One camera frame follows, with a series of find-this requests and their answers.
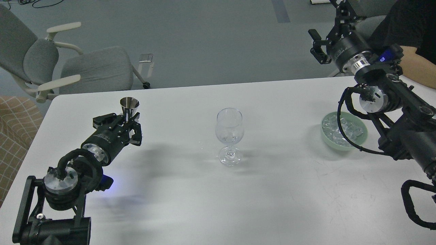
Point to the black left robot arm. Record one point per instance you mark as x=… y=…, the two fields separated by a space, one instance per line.
x=52 y=208

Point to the clear wine glass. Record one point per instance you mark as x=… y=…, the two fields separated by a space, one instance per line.
x=229 y=131

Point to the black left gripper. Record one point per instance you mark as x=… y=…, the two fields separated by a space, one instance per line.
x=107 y=142

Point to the brown checkered cushion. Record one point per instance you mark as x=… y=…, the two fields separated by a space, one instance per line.
x=20 y=120

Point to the steel cocktail jigger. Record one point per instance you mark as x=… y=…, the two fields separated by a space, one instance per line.
x=129 y=107

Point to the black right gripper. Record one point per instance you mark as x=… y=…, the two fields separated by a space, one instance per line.
x=345 y=48

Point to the grey chair at right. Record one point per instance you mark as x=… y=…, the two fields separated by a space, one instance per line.
x=372 y=14

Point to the person in dark shirt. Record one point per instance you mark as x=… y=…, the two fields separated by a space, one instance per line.
x=411 y=25

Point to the grey office chair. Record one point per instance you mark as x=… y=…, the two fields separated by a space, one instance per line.
x=39 y=65

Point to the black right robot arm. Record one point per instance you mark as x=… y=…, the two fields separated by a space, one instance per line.
x=405 y=122

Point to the green bowl of ice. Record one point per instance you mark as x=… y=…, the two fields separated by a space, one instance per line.
x=353 y=128

